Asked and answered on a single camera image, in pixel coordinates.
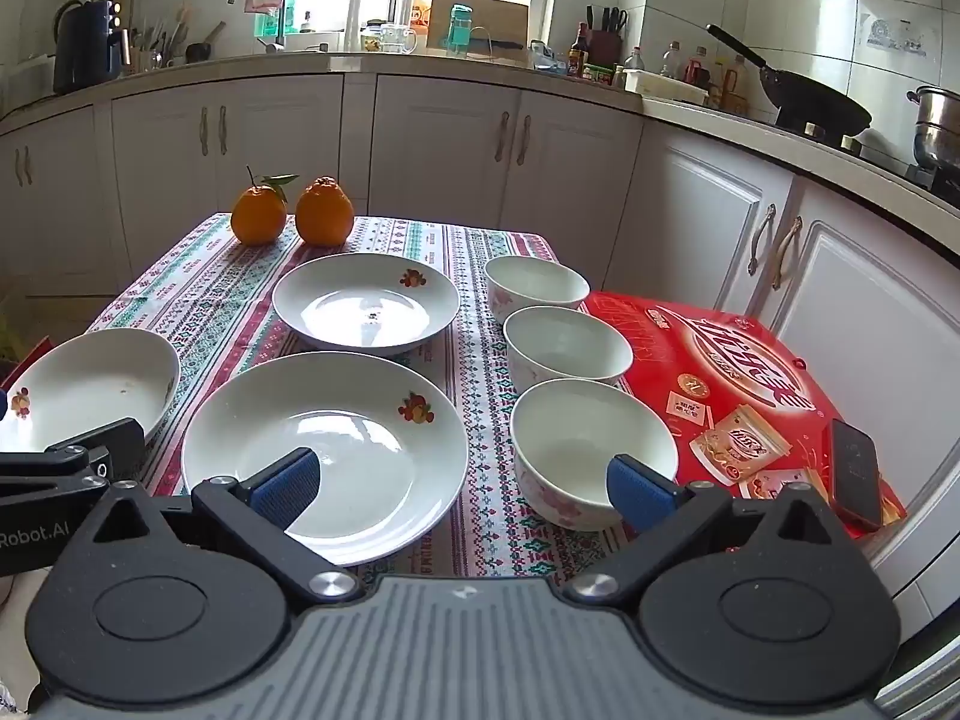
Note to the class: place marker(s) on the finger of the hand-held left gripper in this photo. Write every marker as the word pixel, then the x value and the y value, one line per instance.
pixel 97 442

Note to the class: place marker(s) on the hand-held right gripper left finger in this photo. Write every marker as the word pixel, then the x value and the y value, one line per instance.
pixel 289 481

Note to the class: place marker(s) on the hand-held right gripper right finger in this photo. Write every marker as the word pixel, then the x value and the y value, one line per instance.
pixel 637 493

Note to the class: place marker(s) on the white plate with fruit print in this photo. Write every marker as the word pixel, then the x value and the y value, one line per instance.
pixel 337 307
pixel 360 465
pixel 82 382

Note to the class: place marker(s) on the white bowl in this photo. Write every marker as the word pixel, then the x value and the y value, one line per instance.
pixel 536 281
pixel 577 435
pixel 562 345

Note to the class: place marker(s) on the red flat carton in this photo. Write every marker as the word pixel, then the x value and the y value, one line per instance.
pixel 26 364

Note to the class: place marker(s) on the red snack carton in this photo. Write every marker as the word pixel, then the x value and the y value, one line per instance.
pixel 675 360

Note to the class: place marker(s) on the patterned tablecloth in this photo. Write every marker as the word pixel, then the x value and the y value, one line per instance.
pixel 465 390

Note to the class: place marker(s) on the black smartphone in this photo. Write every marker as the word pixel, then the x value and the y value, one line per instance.
pixel 855 472

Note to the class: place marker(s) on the orange with green leaf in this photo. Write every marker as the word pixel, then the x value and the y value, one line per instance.
pixel 257 221

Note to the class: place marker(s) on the bumpy orange without leaf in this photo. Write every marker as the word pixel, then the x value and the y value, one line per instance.
pixel 324 217

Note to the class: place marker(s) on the white countertop appliance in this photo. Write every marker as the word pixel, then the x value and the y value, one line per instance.
pixel 30 79

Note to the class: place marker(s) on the utensil holder with utensils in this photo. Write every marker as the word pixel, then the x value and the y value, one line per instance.
pixel 142 60

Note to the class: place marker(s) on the black electric kettle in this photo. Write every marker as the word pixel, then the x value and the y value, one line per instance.
pixel 90 45

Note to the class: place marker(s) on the small black pot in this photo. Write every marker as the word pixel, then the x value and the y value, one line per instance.
pixel 197 52

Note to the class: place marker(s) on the white plastic tray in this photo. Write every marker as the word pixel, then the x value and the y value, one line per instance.
pixel 660 84

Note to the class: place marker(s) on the black gas stove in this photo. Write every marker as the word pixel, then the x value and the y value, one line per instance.
pixel 900 165

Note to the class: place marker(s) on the black wok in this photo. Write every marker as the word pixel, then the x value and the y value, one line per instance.
pixel 817 109

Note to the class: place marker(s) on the clear glass bottle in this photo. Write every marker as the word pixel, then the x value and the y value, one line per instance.
pixel 671 61

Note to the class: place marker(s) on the dark sauce bottle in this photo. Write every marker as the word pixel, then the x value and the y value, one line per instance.
pixel 577 56

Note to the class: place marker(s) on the knife block with knives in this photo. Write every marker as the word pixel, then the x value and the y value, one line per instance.
pixel 604 49

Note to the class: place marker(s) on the metal faucet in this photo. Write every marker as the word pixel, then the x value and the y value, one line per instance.
pixel 280 30

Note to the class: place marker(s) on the glass mug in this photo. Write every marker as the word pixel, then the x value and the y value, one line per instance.
pixel 396 39

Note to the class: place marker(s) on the steel pot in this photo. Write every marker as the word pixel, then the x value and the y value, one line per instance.
pixel 937 131

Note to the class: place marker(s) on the teal water bottle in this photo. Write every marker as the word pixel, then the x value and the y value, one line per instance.
pixel 459 34

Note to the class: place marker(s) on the wooden cutting board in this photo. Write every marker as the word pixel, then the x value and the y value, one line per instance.
pixel 495 19

